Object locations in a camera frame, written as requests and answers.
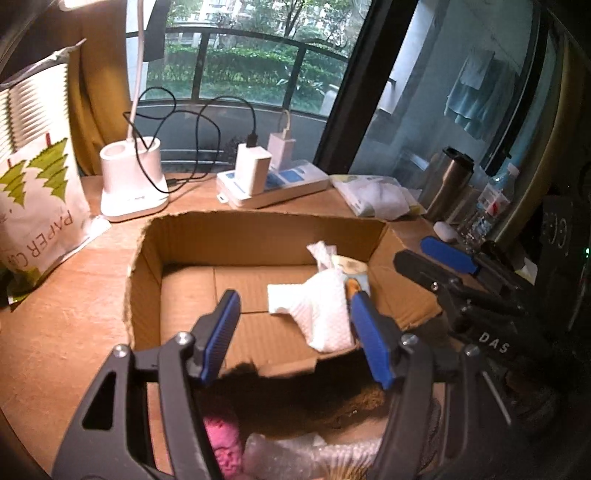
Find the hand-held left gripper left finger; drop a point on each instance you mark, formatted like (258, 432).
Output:
(221, 337)

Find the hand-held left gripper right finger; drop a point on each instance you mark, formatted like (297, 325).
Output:
(371, 341)

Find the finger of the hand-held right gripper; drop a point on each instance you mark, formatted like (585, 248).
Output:
(445, 253)
(415, 267)

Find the cardboard box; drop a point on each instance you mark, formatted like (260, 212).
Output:
(194, 295)

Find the white waffle towel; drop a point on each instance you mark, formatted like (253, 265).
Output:
(323, 314)

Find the yellow cartoon cloth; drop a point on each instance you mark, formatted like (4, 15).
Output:
(348, 267)

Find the pink plush toy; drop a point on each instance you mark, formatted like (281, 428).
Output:
(224, 443)

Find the clear bubble wrap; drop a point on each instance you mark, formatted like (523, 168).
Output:
(295, 454)

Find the white earbud case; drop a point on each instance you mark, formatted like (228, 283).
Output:
(445, 230)

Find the steel thermos cup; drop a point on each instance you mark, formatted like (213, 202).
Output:
(445, 184)

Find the clear water bottle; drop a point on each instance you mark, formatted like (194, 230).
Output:
(496, 194)

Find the white tissue packet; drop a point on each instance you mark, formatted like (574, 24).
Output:
(378, 196)

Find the crumpled white tissue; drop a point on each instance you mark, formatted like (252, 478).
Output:
(321, 254)

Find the white power strip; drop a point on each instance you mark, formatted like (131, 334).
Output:
(295, 180)

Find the hanging blue clothes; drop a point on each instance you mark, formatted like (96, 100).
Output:
(480, 101)

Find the large white charger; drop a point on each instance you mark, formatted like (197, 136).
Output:
(253, 170)

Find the white desk lamp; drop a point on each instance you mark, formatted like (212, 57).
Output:
(129, 184)

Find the small white charger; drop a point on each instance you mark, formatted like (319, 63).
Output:
(281, 150)

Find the green plastic bag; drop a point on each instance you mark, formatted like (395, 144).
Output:
(18, 286)

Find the paper cup bag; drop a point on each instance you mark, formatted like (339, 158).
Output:
(41, 198)

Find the yellow curtain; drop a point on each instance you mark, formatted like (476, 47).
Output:
(92, 115)

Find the black balcony railing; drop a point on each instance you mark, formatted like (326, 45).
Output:
(201, 69)

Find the black window frame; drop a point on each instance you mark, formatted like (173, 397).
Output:
(355, 92)

